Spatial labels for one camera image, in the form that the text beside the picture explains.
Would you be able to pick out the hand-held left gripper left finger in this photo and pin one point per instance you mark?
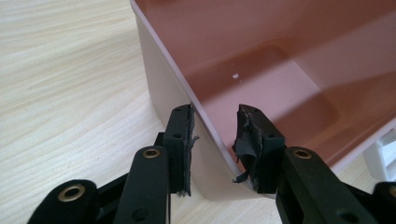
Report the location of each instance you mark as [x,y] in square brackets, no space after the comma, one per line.
[177,149]

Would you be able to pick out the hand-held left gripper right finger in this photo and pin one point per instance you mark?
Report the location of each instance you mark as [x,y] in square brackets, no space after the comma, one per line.
[261,149]

